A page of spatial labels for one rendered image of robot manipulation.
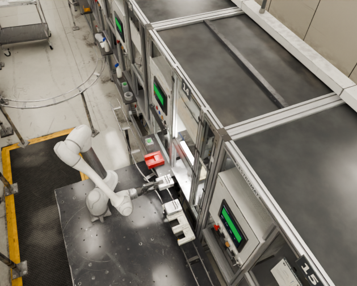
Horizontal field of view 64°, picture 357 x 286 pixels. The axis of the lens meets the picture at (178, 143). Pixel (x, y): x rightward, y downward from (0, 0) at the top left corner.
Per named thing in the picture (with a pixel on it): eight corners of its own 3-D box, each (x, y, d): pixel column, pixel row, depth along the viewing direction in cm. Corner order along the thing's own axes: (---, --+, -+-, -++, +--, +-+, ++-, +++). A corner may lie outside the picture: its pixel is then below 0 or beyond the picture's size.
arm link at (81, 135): (97, 195, 264) (109, 176, 277) (112, 199, 259) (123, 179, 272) (58, 139, 208) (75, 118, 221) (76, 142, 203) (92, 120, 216)
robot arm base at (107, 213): (92, 226, 252) (91, 224, 247) (87, 205, 264) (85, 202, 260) (113, 219, 257) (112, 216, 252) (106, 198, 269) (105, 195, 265)
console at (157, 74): (148, 101, 253) (146, 57, 217) (178, 93, 261) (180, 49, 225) (167, 135, 229) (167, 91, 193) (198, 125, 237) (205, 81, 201)
